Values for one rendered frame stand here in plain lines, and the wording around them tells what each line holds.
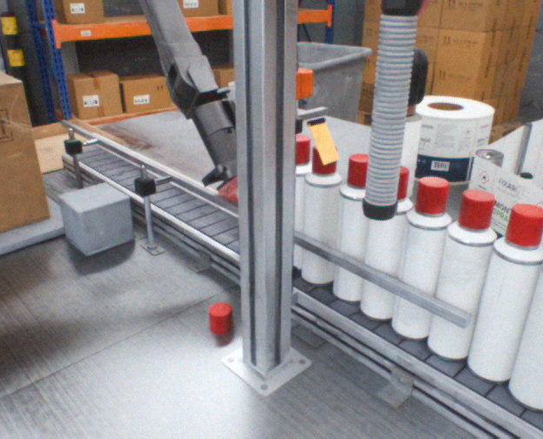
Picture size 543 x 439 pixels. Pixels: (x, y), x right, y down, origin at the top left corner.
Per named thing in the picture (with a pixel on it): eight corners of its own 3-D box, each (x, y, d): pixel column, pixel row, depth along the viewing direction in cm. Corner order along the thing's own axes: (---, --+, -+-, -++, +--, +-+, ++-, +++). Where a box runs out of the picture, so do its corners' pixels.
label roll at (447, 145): (378, 172, 116) (384, 109, 110) (410, 149, 131) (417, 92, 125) (468, 192, 106) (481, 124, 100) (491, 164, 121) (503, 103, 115)
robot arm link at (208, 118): (183, 116, 86) (194, 99, 81) (217, 107, 90) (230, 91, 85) (200, 152, 86) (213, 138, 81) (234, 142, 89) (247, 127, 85)
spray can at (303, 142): (319, 266, 80) (325, 138, 71) (292, 275, 77) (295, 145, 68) (299, 252, 84) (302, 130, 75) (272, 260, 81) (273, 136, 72)
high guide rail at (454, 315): (469, 326, 56) (471, 315, 55) (464, 330, 55) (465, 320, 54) (64, 124, 127) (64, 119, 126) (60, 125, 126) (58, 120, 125)
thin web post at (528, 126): (513, 224, 93) (537, 123, 84) (508, 227, 92) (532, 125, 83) (503, 220, 94) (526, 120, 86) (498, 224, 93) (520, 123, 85)
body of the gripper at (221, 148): (271, 159, 85) (251, 120, 85) (222, 175, 79) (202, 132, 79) (251, 175, 90) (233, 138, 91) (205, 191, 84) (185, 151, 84)
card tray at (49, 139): (125, 153, 143) (123, 139, 141) (31, 177, 127) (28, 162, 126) (79, 131, 163) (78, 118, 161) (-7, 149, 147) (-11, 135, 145)
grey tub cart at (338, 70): (297, 144, 418) (300, 18, 375) (367, 159, 385) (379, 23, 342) (227, 176, 353) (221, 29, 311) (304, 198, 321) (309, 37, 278)
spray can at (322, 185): (342, 278, 77) (352, 147, 68) (318, 291, 74) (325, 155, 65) (318, 264, 80) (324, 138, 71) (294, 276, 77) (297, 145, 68)
